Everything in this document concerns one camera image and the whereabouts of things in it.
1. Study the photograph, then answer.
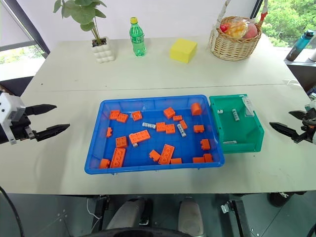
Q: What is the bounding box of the dark rounded base shape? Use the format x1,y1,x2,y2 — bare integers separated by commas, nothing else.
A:
90,226,206,237

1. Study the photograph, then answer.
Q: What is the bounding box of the green plastic bin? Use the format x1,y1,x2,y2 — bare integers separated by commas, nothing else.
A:
209,93,265,154

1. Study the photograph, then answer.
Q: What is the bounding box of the grey rounded robot leg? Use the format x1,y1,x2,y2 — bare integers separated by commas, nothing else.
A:
105,198,147,231
177,197,203,234

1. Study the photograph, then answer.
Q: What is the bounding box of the yellow sponge block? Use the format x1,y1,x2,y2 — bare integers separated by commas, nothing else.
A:
169,38,198,64

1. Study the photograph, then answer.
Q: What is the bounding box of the blue plastic tray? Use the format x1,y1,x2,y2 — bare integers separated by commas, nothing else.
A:
84,94,226,176

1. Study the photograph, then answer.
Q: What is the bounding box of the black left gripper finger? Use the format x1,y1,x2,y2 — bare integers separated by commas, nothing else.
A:
25,104,58,117
35,123,71,142

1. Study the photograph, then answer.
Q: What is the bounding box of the black cable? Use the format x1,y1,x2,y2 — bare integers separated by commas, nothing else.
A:
0,186,25,237

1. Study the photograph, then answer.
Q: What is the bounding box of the yellow orange wrapped fruit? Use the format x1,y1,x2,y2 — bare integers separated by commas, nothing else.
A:
225,20,248,38

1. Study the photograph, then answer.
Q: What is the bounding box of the black table leg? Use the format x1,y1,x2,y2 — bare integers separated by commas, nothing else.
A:
90,195,110,234
231,199,258,237

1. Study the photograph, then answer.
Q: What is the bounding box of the green leafy plant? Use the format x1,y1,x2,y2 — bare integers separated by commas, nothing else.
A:
53,0,108,47

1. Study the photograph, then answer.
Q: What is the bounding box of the pink peach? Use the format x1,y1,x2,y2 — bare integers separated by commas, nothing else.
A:
242,23,259,39

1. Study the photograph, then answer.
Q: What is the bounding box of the wicker basket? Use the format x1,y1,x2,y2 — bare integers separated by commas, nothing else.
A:
209,0,270,62

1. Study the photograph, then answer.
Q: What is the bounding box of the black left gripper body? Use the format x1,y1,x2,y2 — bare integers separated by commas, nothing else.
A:
9,108,38,143

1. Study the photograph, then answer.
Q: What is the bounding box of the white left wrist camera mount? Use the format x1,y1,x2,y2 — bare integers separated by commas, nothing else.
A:
0,92,26,145

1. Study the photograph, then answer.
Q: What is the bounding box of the metal caster bracket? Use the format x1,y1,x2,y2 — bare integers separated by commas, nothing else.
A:
220,200,234,214

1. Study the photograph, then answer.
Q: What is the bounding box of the white label card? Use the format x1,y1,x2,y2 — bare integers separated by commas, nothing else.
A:
242,97,255,117

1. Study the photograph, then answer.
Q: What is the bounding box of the black caster wheel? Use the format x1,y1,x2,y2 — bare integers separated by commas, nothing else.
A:
267,192,295,208

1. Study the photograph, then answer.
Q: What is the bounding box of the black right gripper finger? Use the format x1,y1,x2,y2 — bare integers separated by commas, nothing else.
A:
288,110,309,121
269,121,301,143

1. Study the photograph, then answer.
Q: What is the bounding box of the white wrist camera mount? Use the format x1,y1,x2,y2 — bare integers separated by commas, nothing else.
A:
304,92,316,114
0,92,26,145

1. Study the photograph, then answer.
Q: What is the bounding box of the green plastic soda bottle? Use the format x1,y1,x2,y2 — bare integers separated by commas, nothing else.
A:
129,17,147,57

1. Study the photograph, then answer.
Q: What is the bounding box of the grey brick in tray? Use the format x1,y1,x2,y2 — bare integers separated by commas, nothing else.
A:
176,123,187,138

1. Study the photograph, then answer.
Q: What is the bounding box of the dark side table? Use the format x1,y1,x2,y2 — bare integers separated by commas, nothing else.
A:
283,47,316,96

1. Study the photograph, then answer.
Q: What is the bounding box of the dark bottle teal lid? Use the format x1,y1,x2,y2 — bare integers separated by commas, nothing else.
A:
285,29,316,62

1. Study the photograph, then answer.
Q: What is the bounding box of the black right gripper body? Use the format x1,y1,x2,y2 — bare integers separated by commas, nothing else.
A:
299,112,316,142

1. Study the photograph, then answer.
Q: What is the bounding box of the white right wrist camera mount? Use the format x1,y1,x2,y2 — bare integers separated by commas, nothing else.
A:
304,92,316,114

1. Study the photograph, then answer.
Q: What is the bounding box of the white bubble plant pot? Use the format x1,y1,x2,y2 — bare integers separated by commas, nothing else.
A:
91,37,117,64

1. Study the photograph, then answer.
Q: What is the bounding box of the thin white cable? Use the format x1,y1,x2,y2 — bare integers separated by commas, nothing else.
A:
86,197,103,232

